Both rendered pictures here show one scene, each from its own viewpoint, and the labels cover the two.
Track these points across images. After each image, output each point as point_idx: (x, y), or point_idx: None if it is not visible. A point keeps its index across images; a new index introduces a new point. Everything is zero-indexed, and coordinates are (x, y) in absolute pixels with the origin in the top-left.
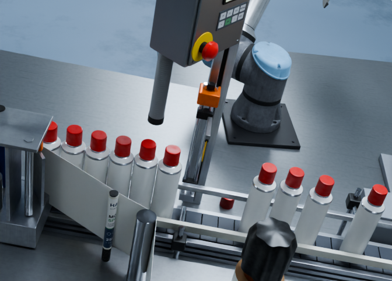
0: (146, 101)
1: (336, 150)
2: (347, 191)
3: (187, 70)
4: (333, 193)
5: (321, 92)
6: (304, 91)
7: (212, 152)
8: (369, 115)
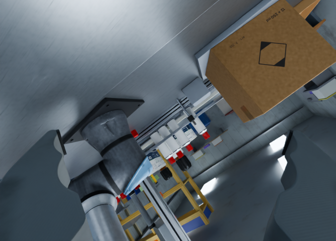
0: None
1: (165, 78)
2: (177, 86)
3: None
4: (171, 93)
5: (118, 48)
6: (100, 67)
7: None
8: (185, 17)
